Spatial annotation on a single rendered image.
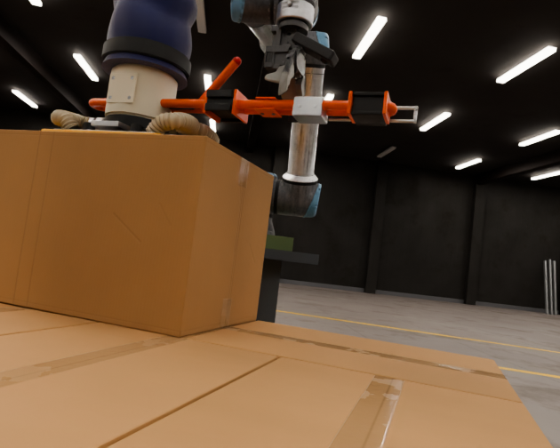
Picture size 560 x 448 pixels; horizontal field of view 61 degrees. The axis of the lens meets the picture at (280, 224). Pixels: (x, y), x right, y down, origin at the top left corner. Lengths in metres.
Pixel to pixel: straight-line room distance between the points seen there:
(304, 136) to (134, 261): 1.09
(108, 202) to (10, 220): 0.27
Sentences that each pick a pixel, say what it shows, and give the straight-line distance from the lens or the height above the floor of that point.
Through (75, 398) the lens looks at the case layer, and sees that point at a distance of 0.58.
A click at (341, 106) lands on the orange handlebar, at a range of 1.07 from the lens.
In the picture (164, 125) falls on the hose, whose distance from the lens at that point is 1.13.
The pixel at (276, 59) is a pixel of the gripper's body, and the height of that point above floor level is 1.18.
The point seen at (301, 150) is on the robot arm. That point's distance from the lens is 1.93.
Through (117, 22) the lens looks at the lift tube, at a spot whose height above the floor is 1.25.
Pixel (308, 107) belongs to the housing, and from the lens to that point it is 1.09.
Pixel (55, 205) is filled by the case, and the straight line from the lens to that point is 1.16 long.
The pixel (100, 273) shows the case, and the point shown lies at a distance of 1.06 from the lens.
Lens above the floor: 0.72
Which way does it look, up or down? 4 degrees up
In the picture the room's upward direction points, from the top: 7 degrees clockwise
